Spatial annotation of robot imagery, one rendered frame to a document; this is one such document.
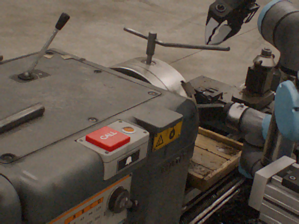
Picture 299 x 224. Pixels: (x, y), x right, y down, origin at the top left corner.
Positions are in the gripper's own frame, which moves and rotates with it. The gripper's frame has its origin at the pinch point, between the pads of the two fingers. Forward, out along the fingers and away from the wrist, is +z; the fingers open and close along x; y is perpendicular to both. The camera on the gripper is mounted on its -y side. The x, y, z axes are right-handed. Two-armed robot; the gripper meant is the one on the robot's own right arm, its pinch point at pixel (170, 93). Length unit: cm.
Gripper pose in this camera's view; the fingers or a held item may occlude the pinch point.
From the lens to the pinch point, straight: 174.6
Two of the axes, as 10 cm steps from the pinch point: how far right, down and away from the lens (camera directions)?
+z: -8.0, -3.4, 4.9
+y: 5.8, -2.7, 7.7
